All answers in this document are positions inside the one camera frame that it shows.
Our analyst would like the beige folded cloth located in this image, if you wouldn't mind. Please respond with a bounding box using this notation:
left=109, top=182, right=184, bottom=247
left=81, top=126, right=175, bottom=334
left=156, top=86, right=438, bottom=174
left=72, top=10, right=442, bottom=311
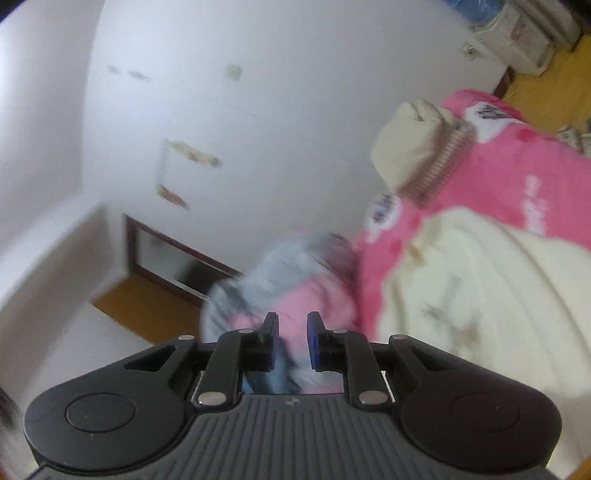
left=371, top=99, right=459, bottom=191

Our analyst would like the wall hanging ornament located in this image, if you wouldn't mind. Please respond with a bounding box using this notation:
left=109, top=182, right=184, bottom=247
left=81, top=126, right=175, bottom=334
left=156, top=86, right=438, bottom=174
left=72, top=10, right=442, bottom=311
left=167, top=137, right=221, bottom=168
left=156, top=184, right=190, bottom=209

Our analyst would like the blue water bottle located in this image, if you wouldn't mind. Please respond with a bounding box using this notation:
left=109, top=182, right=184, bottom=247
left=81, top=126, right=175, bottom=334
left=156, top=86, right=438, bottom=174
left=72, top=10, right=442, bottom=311
left=455, top=0, right=505, bottom=27

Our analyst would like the pink grey floral quilt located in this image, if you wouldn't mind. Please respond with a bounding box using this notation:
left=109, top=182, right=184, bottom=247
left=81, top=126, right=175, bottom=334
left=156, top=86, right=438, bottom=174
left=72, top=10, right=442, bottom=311
left=200, top=232, right=360, bottom=396

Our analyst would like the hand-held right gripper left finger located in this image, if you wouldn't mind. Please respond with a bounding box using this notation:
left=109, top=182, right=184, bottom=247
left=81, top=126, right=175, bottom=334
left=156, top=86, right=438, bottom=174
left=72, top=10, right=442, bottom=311
left=124, top=312, right=281, bottom=409

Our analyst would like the brown wooden frame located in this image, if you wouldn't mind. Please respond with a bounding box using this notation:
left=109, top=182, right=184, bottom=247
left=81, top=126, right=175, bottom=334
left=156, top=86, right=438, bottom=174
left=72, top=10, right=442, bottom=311
left=122, top=213, right=246, bottom=306

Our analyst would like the grey striped curtain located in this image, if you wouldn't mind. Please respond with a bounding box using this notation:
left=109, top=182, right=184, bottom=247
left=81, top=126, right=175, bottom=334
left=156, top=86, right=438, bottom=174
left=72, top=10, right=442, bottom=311
left=522, top=0, right=583, bottom=48

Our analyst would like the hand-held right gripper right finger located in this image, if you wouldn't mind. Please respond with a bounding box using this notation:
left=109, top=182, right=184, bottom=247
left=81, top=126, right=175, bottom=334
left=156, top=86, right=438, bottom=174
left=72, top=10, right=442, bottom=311
left=307, top=311, right=463, bottom=409

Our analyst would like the white water dispenser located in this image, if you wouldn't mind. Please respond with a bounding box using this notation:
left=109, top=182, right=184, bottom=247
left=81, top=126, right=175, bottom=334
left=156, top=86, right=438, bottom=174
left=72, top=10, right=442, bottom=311
left=462, top=0, right=556, bottom=77

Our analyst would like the pink floral blanket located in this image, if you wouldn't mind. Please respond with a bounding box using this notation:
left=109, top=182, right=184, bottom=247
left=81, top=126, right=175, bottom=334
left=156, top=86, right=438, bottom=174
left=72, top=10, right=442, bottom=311
left=353, top=89, right=591, bottom=333

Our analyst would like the white fluffy towel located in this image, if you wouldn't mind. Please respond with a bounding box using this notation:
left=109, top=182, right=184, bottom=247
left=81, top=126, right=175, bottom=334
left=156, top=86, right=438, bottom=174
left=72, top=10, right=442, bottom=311
left=376, top=207, right=591, bottom=400

